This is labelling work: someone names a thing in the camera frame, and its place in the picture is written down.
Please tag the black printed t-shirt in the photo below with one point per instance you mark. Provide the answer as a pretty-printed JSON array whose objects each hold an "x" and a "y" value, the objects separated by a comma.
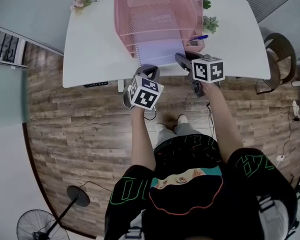
[{"x": 195, "y": 199}]

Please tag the pink flower bouquet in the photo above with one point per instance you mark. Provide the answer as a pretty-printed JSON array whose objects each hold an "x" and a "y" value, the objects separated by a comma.
[{"x": 81, "y": 0}]

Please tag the small white desk fan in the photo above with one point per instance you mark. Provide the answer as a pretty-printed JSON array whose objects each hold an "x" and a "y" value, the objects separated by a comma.
[{"x": 296, "y": 109}]

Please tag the black metal railing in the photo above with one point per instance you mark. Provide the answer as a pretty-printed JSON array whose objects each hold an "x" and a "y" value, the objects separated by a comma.
[{"x": 5, "y": 46}]

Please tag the blue pen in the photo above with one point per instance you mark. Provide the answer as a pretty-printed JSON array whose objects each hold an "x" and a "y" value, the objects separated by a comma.
[{"x": 200, "y": 37}]

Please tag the person's left forearm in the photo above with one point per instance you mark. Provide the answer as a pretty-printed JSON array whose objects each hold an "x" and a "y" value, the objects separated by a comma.
[{"x": 142, "y": 139}]

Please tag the brown wooden chair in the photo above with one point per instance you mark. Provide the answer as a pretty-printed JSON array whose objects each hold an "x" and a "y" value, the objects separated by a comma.
[{"x": 280, "y": 59}]

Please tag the small green succulent plant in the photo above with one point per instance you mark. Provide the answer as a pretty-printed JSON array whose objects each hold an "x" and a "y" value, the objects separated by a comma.
[{"x": 206, "y": 3}]

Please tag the white shoe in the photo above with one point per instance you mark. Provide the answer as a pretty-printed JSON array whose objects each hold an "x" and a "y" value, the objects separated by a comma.
[
  {"x": 182, "y": 119},
  {"x": 160, "y": 127}
]

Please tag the white power adapter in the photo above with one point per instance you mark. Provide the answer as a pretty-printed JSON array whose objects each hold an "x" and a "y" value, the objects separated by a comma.
[{"x": 280, "y": 157}]

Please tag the black desk control panel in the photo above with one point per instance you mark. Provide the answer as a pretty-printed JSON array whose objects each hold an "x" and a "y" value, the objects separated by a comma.
[{"x": 95, "y": 84}]

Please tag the large green succulent plant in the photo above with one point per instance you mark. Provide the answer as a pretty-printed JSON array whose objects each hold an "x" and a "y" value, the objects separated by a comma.
[{"x": 210, "y": 24}]

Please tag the person's right forearm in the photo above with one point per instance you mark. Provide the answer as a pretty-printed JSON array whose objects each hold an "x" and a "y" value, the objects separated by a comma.
[{"x": 222, "y": 124}]

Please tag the white desk leg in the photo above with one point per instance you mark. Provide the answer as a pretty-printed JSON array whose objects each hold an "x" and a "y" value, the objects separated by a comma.
[{"x": 120, "y": 86}]

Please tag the white right shoe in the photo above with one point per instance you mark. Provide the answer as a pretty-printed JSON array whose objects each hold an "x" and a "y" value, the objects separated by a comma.
[{"x": 182, "y": 119}]

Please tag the white spiral notebook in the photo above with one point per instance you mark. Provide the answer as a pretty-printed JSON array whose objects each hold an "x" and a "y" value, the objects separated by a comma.
[{"x": 160, "y": 52}]

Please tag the pink mesh desk organizer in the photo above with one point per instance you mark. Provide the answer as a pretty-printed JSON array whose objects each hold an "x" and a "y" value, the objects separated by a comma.
[{"x": 152, "y": 16}]

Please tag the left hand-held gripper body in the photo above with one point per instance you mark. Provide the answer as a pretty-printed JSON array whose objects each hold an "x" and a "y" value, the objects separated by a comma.
[{"x": 145, "y": 96}]

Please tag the white left shoe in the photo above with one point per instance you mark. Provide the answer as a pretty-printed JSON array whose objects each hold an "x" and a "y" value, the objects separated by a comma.
[{"x": 160, "y": 127}]

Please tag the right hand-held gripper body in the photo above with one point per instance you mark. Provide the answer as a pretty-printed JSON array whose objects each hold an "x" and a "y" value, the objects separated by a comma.
[{"x": 207, "y": 69}]

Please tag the grey trousers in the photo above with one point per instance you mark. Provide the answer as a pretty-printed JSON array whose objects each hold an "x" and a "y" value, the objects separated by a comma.
[{"x": 170, "y": 134}]

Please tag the black standing fan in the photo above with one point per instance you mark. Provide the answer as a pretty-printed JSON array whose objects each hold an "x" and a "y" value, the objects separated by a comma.
[{"x": 47, "y": 224}]

